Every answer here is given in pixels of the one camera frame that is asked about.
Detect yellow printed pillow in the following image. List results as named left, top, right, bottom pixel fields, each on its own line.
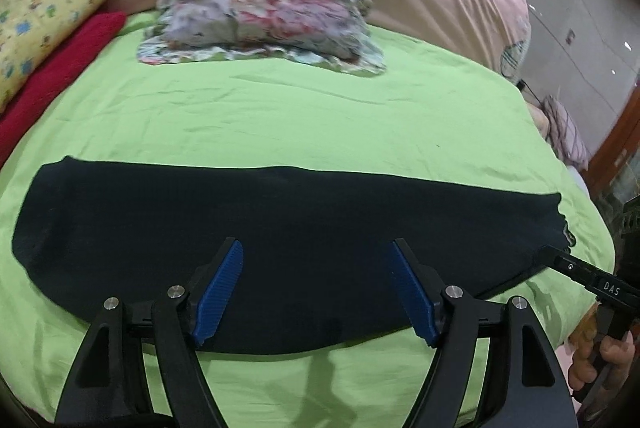
left=0, top=0, right=119, bottom=113

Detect wooden cabinet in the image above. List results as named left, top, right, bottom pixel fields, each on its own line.
left=586, top=80, right=640, bottom=229

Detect pink plaid cloth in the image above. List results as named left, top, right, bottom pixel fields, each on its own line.
left=542, top=95, right=591, bottom=171

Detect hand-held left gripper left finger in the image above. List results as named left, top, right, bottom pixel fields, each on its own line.
left=54, top=237, right=245, bottom=428

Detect red blanket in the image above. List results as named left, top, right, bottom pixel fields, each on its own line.
left=0, top=11, right=127, bottom=169

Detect floral ruffled pillow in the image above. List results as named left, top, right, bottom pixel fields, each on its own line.
left=136, top=0, right=388, bottom=78

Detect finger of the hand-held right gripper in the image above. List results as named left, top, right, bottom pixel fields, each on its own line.
left=539, top=246, right=601, bottom=295

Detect green bed sheet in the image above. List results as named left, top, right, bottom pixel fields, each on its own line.
left=0, top=10, right=617, bottom=424

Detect person's right hand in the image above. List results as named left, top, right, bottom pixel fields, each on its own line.
left=568, top=325, right=636, bottom=393

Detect black pants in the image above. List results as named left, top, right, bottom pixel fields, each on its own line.
left=12, top=156, right=577, bottom=355

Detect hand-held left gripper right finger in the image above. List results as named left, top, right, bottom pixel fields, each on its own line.
left=389, top=238, right=576, bottom=428

